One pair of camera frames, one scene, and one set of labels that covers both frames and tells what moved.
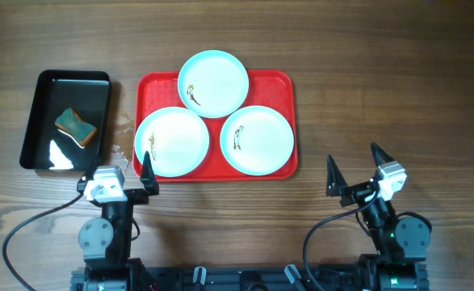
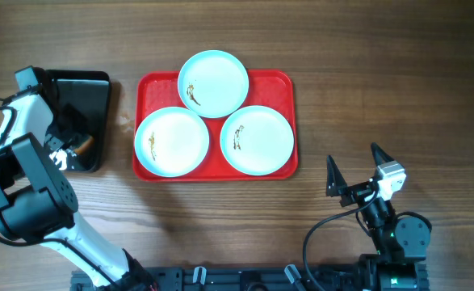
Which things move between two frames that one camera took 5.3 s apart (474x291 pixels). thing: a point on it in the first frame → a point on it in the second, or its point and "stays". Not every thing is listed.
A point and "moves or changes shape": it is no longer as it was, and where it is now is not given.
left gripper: x=146 y=178 → x=80 y=128
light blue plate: x=176 y=139 stays
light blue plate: x=257 y=141 stays
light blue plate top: x=212 y=84 stays
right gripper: x=337 y=184 stays
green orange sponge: x=68 y=120 moves or changes shape
